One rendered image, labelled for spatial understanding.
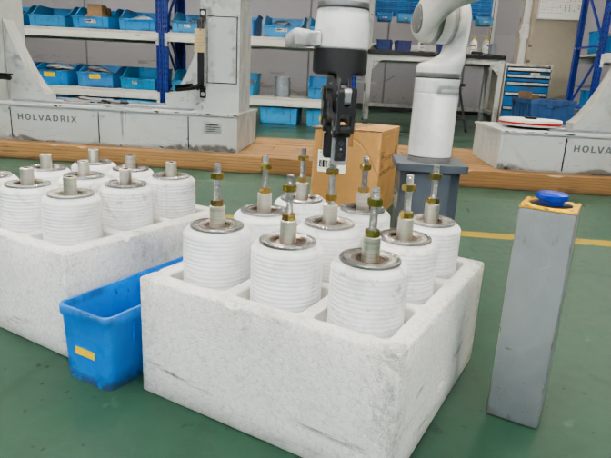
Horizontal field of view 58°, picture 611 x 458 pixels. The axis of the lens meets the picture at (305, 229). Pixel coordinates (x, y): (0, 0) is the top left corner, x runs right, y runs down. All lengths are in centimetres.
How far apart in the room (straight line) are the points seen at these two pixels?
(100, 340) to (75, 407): 10
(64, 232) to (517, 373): 73
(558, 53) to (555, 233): 644
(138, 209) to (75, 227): 13
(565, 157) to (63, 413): 246
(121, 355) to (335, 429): 35
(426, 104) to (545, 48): 598
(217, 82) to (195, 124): 23
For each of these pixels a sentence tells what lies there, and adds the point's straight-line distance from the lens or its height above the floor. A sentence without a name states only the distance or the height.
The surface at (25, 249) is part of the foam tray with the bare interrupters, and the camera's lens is 100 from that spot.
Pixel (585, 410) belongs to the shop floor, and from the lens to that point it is 97.
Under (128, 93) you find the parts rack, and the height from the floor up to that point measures 22.
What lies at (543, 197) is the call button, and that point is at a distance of 78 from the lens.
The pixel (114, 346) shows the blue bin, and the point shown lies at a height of 7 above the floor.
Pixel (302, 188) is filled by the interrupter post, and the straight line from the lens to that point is 96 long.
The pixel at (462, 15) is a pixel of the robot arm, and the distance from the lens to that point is 119.
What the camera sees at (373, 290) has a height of 23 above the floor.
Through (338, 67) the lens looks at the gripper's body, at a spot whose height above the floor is 48.
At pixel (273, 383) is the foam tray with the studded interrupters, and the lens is 71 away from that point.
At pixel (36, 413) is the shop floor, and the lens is 87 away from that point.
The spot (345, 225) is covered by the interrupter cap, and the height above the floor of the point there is 25.
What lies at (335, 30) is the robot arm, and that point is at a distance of 76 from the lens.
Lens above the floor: 46
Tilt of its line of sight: 16 degrees down
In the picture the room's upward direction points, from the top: 3 degrees clockwise
